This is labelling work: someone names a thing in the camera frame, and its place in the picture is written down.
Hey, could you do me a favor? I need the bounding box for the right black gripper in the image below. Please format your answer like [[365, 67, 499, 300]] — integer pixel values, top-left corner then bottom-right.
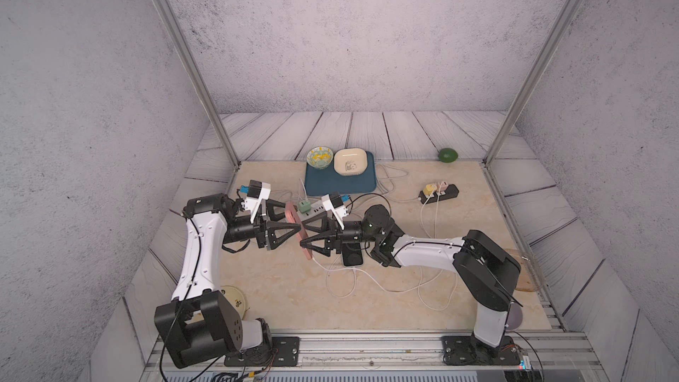
[[301, 212, 381, 259]]

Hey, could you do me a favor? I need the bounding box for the pink case phone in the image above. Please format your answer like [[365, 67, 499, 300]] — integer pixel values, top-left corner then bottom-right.
[[285, 201, 308, 243]]

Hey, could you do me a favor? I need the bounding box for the white charging cable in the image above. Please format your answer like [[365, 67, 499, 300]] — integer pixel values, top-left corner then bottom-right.
[[312, 256, 460, 313]]

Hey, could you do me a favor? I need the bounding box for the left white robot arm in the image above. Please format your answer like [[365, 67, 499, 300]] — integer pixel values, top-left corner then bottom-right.
[[154, 194, 301, 369]]

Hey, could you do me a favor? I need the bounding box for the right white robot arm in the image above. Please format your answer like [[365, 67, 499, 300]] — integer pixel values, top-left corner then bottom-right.
[[300, 205, 522, 353]]

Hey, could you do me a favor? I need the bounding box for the black phone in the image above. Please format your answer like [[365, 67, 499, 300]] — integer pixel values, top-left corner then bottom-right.
[[341, 242, 364, 267]]

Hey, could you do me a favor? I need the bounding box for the white power strip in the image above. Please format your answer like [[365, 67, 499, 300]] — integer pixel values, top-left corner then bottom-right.
[[298, 200, 326, 220]]

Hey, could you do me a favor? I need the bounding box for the green charger plug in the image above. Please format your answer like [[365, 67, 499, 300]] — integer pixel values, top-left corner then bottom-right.
[[297, 199, 312, 214]]

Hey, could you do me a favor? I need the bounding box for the dark blue mat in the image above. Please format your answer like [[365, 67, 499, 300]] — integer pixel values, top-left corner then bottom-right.
[[304, 152, 377, 197]]

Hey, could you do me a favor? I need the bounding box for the small patterned bowl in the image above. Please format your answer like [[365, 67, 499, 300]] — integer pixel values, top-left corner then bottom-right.
[[306, 146, 334, 170]]

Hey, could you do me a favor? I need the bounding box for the cream square dish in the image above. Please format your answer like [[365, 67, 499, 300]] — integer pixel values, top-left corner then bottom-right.
[[333, 148, 368, 177]]

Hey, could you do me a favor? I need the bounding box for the yellow plate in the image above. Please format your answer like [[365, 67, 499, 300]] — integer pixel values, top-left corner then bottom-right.
[[220, 286, 249, 319]]

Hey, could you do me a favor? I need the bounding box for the black power strip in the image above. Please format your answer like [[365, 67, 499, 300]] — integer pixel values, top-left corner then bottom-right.
[[418, 184, 459, 205]]

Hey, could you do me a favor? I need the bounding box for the green round fruit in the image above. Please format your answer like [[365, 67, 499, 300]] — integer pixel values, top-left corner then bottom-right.
[[438, 148, 459, 164]]

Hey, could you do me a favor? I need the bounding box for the purple bowl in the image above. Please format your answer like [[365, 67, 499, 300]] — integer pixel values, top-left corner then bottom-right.
[[506, 302, 523, 331]]

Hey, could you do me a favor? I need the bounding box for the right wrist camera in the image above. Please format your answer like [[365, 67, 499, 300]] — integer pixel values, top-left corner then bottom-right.
[[321, 192, 349, 230]]

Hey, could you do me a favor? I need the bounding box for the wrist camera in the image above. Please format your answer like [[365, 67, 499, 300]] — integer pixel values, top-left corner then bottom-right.
[[238, 180, 272, 224], [321, 192, 349, 230]]

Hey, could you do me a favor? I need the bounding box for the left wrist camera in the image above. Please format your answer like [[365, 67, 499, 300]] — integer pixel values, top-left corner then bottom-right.
[[238, 180, 272, 224]]

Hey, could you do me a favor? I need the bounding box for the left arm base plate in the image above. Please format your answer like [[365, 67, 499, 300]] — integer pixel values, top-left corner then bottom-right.
[[224, 336, 301, 368]]

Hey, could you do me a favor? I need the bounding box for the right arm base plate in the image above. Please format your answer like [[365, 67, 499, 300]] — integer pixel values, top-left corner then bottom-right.
[[441, 335, 523, 366]]

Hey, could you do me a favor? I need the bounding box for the left aluminium frame post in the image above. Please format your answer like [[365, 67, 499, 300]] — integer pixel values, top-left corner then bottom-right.
[[152, 0, 240, 169]]

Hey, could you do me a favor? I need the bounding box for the aluminium frame post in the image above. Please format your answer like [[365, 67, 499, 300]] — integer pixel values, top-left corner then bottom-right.
[[152, 0, 240, 169], [483, 0, 585, 168]]

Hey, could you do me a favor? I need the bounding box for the right aluminium frame post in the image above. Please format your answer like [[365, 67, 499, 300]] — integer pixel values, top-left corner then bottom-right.
[[483, 0, 585, 168]]

